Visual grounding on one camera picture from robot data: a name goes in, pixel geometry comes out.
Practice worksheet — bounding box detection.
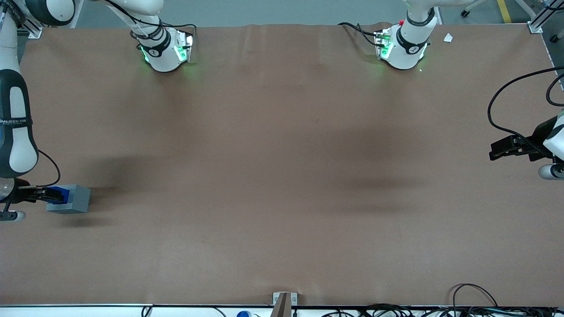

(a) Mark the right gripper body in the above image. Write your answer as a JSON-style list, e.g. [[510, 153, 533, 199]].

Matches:
[[4, 178, 33, 204]]

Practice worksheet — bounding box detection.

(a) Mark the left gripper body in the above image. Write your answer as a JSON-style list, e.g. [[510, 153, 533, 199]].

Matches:
[[529, 113, 564, 162]]

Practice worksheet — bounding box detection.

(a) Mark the blue plastic part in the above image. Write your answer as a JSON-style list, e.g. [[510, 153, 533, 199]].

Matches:
[[46, 186, 71, 204]]

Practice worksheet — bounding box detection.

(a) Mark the gray square base block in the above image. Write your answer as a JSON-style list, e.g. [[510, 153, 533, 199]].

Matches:
[[46, 184, 92, 215]]

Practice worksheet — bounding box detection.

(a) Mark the white stand leg with caster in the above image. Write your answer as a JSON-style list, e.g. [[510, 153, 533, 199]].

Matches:
[[460, 0, 490, 18]]

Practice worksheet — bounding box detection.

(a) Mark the brown table cover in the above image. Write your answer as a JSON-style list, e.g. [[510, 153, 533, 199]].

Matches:
[[0, 22, 564, 308]]

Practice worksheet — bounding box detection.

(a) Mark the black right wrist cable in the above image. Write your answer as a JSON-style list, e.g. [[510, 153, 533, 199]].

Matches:
[[35, 150, 61, 189]]

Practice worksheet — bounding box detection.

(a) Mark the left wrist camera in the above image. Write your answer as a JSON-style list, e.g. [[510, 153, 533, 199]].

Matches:
[[538, 163, 564, 181]]

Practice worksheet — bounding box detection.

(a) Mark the long black left wrist cable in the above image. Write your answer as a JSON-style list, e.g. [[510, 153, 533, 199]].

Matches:
[[487, 66, 564, 142]]

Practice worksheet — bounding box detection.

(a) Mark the short black looped cable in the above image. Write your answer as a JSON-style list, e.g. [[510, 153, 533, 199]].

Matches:
[[545, 73, 564, 107]]

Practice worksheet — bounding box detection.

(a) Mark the aluminium frame post with bracket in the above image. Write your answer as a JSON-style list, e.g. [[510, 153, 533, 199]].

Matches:
[[528, 0, 564, 35]]

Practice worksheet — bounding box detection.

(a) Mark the black arched cable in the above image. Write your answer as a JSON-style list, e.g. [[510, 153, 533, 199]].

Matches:
[[451, 284, 499, 309]]

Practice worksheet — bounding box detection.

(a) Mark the tangled black cable bundle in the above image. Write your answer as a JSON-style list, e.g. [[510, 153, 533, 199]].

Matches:
[[324, 303, 564, 317]]

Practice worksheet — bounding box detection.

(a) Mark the black left base cable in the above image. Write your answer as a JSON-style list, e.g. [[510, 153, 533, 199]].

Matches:
[[338, 22, 381, 47]]

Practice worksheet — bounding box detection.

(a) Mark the black base cable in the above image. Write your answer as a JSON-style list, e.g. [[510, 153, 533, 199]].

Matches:
[[338, 22, 381, 47], [106, 0, 197, 40]]

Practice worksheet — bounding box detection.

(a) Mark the black right base cable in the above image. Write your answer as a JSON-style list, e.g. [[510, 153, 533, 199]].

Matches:
[[106, 0, 197, 40]]

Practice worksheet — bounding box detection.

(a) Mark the gray metal bracket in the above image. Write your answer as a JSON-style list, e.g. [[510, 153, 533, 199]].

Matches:
[[273, 292, 298, 307]]

